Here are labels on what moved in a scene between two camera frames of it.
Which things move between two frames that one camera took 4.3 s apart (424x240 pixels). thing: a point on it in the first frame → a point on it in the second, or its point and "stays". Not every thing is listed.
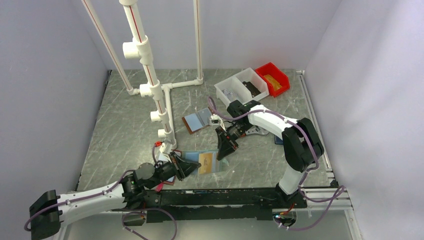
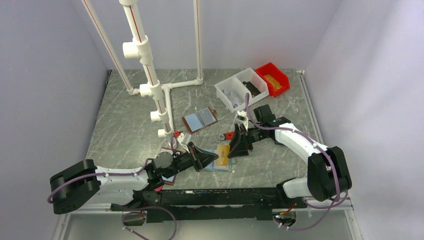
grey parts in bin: x=231 y=96 stays
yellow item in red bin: x=275 y=85 stays
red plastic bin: x=277 y=80 stays
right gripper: x=225 y=146 → x=241 y=143
